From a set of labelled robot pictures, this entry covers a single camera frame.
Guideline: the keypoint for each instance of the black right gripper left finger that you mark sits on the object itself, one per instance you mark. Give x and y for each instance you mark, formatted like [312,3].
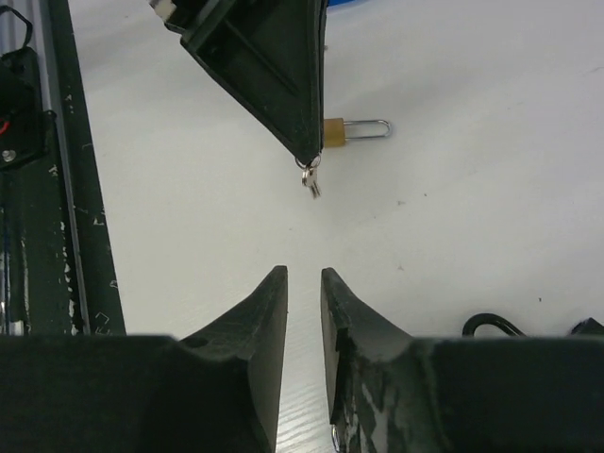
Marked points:
[216,390]

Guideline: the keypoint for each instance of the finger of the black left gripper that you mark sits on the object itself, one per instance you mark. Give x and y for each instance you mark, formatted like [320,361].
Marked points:
[269,56]

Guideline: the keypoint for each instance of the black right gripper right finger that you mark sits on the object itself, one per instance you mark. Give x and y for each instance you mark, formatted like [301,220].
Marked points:
[492,389]

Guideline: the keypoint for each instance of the small brass padlock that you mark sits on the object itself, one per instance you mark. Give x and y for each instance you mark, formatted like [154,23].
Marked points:
[338,131]

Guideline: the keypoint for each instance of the small silver keys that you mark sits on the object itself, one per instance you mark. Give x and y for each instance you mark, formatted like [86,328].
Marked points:
[309,178]

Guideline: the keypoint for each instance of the blue cable lock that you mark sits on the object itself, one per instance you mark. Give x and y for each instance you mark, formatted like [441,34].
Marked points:
[345,3]

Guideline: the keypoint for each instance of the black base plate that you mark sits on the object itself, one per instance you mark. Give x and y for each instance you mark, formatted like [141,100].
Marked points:
[57,270]

